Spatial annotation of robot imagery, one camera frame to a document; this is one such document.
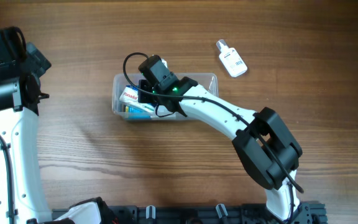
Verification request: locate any clear plastic container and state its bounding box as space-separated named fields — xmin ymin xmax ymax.
xmin=111 ymin=72 xmax=219 ymax=121

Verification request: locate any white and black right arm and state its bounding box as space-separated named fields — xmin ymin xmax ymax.
xmin=139 ymin=55 xmax=303 ymax=223

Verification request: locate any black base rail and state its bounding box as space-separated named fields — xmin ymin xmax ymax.
xmin=50 ymin=202 xmax=328 ymax=224

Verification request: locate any white spray bottle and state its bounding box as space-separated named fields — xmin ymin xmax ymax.
xmin=216 ymin=39 xmax=248 ymax=78

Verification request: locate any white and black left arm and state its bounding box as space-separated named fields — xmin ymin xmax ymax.
xmin=0 ymin=26 xmax=115 ymax=224

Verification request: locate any blue printed carton box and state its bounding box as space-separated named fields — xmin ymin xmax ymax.
xmin=124 ymin=105 xmax=150 ymax=118

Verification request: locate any white red toothpaste box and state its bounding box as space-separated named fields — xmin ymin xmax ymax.
xmin=119 ymin=85 xmax=155 ymax=113

